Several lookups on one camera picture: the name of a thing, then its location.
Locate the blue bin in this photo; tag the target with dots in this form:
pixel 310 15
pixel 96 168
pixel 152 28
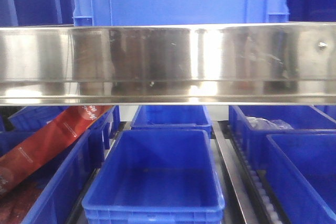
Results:
pixel 301 173
pixel 49 194
pixel 157 176
pixel 194 117
pixel 305 119

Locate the clear plastic bag in bin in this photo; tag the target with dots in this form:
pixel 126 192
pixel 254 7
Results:
pixel 264 124

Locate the red packaging bag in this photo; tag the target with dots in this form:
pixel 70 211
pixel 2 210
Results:
pixel 45 144

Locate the stainless steel shelf rail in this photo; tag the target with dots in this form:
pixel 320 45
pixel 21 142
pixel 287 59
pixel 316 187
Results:
pixel 252 64

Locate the blue front centre bin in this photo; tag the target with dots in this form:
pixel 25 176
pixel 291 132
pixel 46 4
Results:
pixel 157 176

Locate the blue left bin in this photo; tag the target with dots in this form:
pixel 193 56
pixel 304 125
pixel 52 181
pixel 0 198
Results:
pixel 49 194

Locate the blue front right bin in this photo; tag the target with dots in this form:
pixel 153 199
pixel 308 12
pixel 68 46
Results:
pixel 301 173

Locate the steel roller track divider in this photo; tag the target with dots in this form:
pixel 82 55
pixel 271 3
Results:
pixel 248 197

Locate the blue rear right bin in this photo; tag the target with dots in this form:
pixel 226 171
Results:
pixel 305 119

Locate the blue rear centre bin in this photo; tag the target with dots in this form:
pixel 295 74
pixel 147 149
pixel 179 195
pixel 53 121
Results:
pixel 194 117

